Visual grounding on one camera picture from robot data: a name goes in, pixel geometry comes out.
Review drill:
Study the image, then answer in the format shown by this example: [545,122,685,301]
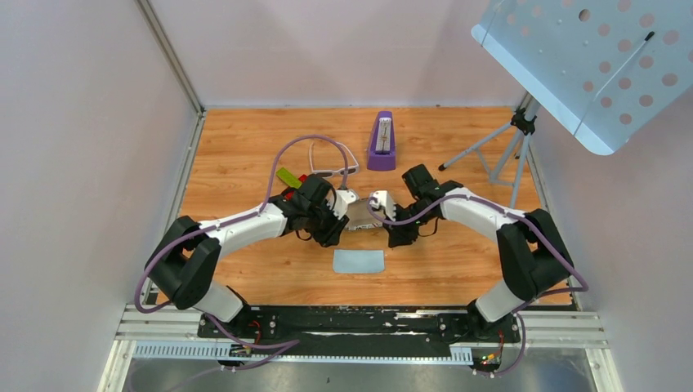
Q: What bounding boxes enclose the white frame sunglasses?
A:
[308,142,360,179]

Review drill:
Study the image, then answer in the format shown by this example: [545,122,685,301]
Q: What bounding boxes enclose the light blue music stand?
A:
[445,1,692,209]

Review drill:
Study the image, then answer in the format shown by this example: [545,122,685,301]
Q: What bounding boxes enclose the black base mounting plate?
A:
[197,305,521,359]

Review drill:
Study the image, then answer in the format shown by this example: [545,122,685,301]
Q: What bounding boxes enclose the aluminium frame rail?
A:
[113,305,624,391]

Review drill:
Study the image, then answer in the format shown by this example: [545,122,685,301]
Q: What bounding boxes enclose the light blue cleaning cloth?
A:
[333,249,386,274]

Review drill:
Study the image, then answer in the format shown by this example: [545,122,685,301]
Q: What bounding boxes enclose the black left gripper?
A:
[305,199,348,247]

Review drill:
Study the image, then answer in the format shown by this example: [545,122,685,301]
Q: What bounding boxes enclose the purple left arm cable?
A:
[133,134,351,374]

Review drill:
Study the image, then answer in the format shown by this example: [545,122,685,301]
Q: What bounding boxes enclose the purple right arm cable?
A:
[367,194,589,377]

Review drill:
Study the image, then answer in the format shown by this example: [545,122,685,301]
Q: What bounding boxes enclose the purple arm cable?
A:
[367,194,589,377]
[133,134,351,374]

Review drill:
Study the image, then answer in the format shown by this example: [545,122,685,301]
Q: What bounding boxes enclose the green rectangular block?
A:
[275,167,302,189]

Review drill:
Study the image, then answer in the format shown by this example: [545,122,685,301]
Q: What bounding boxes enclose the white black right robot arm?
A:
[369,164,575,341]

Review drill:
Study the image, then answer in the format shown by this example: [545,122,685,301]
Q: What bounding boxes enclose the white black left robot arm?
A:
[145,175,357,337]

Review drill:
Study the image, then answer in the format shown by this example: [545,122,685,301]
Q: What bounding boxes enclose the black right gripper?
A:
[382,203,435,249]

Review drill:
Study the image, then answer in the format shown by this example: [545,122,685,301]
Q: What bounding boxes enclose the red plastic piece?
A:
[283,174,307,199]

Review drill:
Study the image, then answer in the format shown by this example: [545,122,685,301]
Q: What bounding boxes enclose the purple metronome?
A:
[367,110,396,172]

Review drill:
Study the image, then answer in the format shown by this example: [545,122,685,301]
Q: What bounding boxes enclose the flag pattern glasses case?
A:
[345,198,382,231]

